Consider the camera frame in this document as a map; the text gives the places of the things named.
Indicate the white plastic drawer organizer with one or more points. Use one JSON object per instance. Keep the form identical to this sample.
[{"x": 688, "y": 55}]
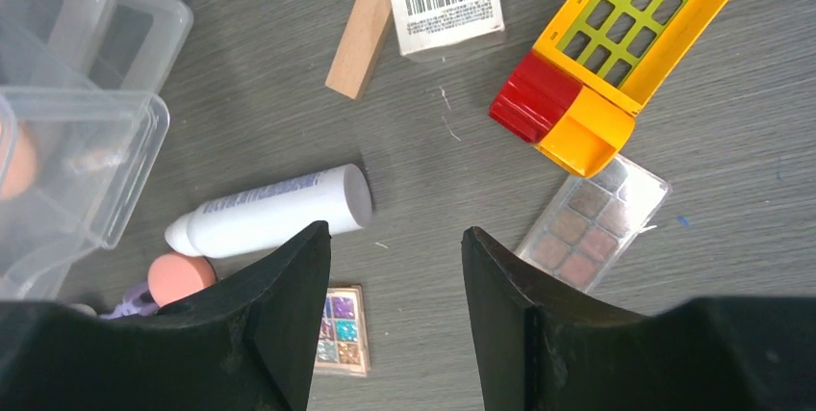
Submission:
[{"x": 86, "y": 75}]

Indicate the beige concealer stick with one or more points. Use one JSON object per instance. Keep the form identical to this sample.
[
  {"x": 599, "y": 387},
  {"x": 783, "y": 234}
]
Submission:
[{"x": 364, "y": 35}]

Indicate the nude eyeshadow palette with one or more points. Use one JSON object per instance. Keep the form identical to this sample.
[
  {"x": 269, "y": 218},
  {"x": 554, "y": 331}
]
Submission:
[{"x": 591, "y": 222}]

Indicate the colorful eyeshadow palette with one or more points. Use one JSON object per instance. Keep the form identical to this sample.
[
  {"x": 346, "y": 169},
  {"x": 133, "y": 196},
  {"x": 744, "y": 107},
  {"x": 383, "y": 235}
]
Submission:
[{"x": 343, "y": 346}]

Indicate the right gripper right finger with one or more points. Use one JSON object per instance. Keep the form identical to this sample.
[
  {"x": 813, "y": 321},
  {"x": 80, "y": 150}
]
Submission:
[{"x": 541, "y": 344}]

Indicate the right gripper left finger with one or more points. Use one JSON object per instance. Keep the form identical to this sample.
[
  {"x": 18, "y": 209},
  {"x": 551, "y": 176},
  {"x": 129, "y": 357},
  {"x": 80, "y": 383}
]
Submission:
[{"x": 249, "y": 342}]

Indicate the pink round compact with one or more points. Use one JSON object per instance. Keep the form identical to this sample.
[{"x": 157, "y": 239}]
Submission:
[{"x": 173, "y": 276}]

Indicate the small pink powder puff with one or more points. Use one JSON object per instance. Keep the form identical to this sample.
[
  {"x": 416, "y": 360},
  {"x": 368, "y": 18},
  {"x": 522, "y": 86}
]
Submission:
[{"x": 21, "y": 160}]

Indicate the white barcode packet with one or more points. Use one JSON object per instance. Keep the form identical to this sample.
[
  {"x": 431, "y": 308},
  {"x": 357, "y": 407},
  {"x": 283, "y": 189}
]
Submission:
[{"x": 427, "y": 30}]

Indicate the yellow red toy block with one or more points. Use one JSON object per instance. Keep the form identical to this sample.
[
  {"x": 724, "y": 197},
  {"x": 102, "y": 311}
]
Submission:
[{"x": 576, "y": 94}]

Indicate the small white bottle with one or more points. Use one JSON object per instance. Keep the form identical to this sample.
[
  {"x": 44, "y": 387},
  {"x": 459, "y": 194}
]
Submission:
[{"x": 266, "y": 217}]

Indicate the purple eyelash curler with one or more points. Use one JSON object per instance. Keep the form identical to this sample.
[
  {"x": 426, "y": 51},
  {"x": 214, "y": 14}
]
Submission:
[{"x": 135, "y": 302}]

